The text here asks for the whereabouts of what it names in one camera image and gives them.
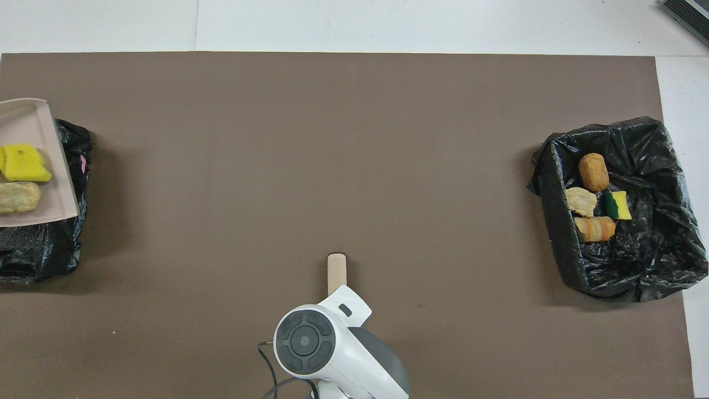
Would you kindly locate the beige hand brush black bristles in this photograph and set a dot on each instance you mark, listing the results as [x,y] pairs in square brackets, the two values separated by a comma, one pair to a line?
[337,271]

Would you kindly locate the pale yellow foam chunk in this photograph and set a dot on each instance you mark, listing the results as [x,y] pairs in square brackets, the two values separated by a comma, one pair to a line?
[580,201]

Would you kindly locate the orange brown foam chunk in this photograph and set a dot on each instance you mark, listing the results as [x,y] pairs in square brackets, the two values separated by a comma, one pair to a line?
[594,172]

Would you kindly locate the pale greenish foam chunk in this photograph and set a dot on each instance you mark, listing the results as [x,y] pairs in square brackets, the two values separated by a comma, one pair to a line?
[594,228]

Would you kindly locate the green and yellow sponge piece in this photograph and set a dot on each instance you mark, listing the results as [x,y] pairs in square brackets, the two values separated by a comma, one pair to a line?
[617,205]

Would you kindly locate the yellow sponge piece dark dot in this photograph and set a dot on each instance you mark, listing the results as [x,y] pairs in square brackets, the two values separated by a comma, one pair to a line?
[25,163]

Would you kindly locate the beige plastic dustpan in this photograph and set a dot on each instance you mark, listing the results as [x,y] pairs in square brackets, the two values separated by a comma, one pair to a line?
[27,122]

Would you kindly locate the yellow notched sponge piece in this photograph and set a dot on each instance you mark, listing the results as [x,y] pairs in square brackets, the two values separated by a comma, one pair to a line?
[1,159]

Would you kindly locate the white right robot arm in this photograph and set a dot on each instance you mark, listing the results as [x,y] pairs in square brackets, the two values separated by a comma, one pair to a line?
[343,354]

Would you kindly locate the black bag lined bin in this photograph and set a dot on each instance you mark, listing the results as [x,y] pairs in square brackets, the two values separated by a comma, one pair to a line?
[44,255]
[653,260]

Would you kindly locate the brown table mat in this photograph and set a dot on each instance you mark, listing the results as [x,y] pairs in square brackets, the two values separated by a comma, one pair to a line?
[332,166]

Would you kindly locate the dark ribbed box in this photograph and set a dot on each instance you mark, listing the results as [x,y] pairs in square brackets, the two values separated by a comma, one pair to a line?
[689,11]

